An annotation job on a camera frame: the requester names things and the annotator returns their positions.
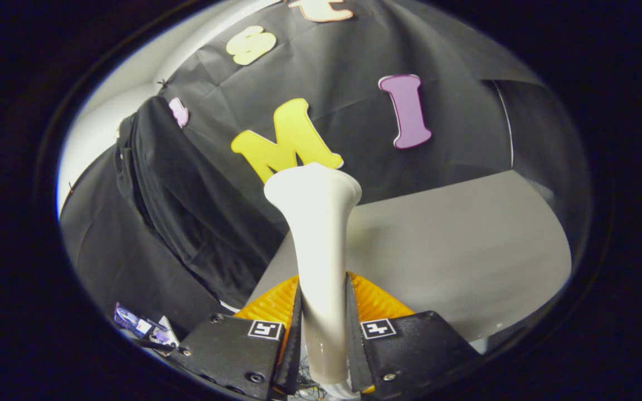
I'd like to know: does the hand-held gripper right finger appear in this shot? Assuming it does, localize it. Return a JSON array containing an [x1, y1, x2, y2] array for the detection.
[[346, 272, 480, 399]]

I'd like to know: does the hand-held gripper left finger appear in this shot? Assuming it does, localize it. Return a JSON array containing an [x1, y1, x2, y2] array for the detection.
[[171, 274, 304, 400]]

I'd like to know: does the white garment steamer head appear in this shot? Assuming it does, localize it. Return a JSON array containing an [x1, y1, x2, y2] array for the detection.
[[264, 163, 363, 399]]

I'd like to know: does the black jacket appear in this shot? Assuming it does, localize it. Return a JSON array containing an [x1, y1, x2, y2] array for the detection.
[[115, 96, 291, 310]]

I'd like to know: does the grey cabinet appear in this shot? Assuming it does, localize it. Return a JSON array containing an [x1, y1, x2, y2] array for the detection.
[[246, 170, 572, 354]]

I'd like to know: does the black backdrop cloth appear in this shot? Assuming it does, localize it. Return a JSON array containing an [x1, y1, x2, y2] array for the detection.
[[59, 0, 592, 340]]

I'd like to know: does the white wall cable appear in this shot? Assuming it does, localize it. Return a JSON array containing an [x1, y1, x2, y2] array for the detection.
[[493, 81, 515, 168]]

